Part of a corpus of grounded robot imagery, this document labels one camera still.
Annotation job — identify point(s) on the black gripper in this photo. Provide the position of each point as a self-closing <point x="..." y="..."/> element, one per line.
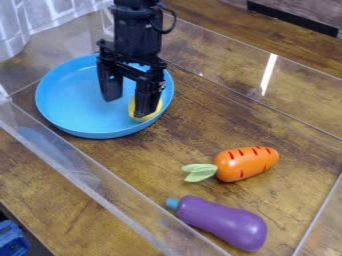
<point x="137" y="23"/>

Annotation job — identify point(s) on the yellow toy lemon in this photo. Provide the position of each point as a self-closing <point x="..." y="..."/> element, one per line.
<point x="147" y="117"/>

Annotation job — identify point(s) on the blue round tray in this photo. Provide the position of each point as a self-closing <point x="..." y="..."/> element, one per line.
<point x="68" y="99"/>

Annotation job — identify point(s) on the white patterned curtain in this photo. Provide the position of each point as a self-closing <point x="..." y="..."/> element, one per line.
<point x="25" y="17"/>

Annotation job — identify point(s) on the orange toy carrot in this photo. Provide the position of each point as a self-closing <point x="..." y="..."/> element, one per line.
<point x="234" y="164"/>

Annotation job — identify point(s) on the black bar at back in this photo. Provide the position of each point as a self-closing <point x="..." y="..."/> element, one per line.
<point x="292" y="19"/>

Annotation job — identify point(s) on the purple toy eggplant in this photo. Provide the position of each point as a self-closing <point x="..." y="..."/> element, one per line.
<point x="236" y="226"/>

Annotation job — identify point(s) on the blue object at corner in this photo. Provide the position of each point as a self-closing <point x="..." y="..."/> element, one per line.
<point x="13" y="242"/>

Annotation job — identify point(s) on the clear acrylic enclosure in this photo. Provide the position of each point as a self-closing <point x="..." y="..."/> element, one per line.
<point x="254" y="86"/>

